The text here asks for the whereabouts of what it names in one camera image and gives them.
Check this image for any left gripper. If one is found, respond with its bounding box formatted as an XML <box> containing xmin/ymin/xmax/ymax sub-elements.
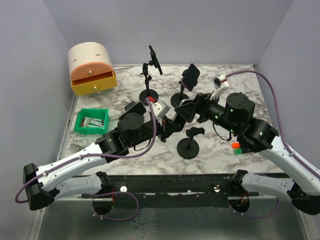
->
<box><xmin>128</xmin><ymin>114</ymin><xmax>181</xmax><ymax>148</ymax></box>

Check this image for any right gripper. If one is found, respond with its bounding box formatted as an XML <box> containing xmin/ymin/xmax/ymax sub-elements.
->
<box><xmin>174</xmin><ymin>90</ymin><xmax>240</xmax><ymax>135</ymax></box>

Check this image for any black phone stand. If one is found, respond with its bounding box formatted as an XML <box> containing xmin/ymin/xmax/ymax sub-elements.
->
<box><xmin>176</xmin><ymin>127</ymin><xmax>205</xmax><ymax>160</ymax></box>

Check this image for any grey black phone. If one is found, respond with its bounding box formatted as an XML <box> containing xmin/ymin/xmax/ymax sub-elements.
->
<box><xmin>179</xmin><ymin>99</ymin><xmax>193</xmax><ymax>106</ymax></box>

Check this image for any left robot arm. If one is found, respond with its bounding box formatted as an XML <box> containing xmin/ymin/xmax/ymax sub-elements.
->
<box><xmin>22</xmin><ymin>112</ymin><xmax>186</xmax><ymax>211</ymax></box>

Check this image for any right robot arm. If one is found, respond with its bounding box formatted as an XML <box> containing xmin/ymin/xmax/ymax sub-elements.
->
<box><xmin>174</xmin><ymin>92</ymin><xmax>320</xmax><ymax>215</ymax></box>

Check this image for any back middle phone stand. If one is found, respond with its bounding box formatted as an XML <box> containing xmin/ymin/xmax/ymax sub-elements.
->
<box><xmin>170</xmin><ymin>69</ymin><xmax>189</xmax><ymax>108</ymax></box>

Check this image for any back left phone stand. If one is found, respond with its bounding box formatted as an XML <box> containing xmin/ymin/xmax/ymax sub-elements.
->
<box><xmin>139</xmin><ymin>60</ymin><xmax>159</xmax><ymax>106</ymax></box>

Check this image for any black phone on brown stand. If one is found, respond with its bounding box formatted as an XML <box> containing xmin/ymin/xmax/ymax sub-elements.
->
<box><xmin>117</xmin><ymin>101</ymin><xmax>146</xmax><ymax>128</ymax></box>

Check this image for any black phone back left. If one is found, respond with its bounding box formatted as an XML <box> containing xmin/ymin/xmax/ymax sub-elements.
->
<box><xmin>148</xmin><ymin>45</ymin><xmax>163</xmax><ymax>75</ymax></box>

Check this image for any yellow lower drawer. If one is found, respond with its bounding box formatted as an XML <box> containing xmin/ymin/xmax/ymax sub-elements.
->
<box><xmin>71</xmin><ymin>71</ymin><xmax>118</xmax><ymax>96</ymax></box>

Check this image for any green plastic bin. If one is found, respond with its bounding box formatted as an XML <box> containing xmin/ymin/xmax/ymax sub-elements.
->
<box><xmin>73</xmin><ymin>108</ymin><xmax>110</xmax><ymax>136</ymax></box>

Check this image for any orange upper drawer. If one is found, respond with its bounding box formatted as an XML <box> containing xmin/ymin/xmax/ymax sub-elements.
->
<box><xmin>70</xmin><ymin>61</ymin><xmax>115</xmax><ymax>86</ymax></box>

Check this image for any beige drawer cabinet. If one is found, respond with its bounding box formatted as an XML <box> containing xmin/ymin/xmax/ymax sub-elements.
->
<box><xmin>67</xmin><ymin>42</ymin><xmax>113</xmax><ymax>74</ymax></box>

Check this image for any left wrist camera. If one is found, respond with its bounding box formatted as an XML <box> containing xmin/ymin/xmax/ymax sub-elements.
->
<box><xmin>152</xmin><ymin>99</ymin><xmax>170</xmax><ymax>118</ymax></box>

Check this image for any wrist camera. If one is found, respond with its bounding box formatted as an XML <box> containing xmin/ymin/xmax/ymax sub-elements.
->
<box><xmin>152</xmin><ymin>99</ymin><xmax>170</xmax><ymax>118</ymax></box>
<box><xmin>210</xmin><ymin>74</ymin><xmax>230</xmax><ymax>100</ymax></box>

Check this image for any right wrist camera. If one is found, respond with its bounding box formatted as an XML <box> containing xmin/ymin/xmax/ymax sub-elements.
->
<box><xmin>210</xmin><ymin>74</ymin><xmax>230</xmax><ymax>100</ymax></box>

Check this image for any black front rail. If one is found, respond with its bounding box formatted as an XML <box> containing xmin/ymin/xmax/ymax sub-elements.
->
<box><xmin>79</xmin><ymin>173</ymin><xmax>261</xmax><ymax>208</ymax></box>

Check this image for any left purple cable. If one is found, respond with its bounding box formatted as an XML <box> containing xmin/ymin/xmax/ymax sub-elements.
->
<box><xmin>14</xmin><ymin>97</ymin><xmax>161</xmax><ymax>222</ymax></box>

